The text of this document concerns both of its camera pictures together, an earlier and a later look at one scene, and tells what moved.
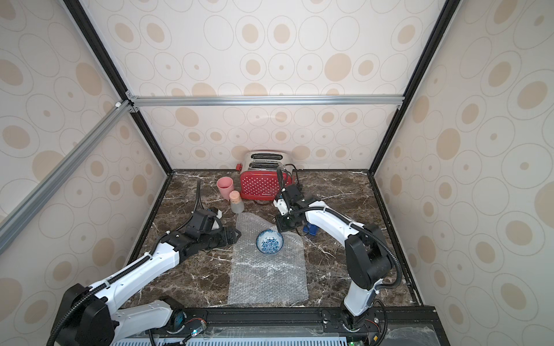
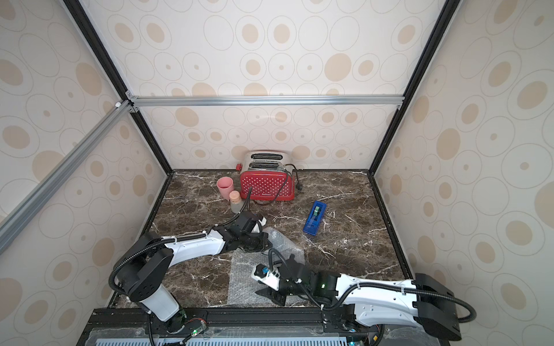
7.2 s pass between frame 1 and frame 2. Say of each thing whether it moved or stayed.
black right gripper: moved
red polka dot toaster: stayed
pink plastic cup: stayed
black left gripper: moved
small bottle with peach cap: stayed
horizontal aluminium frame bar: stayed
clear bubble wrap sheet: moved
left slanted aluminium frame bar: stayed
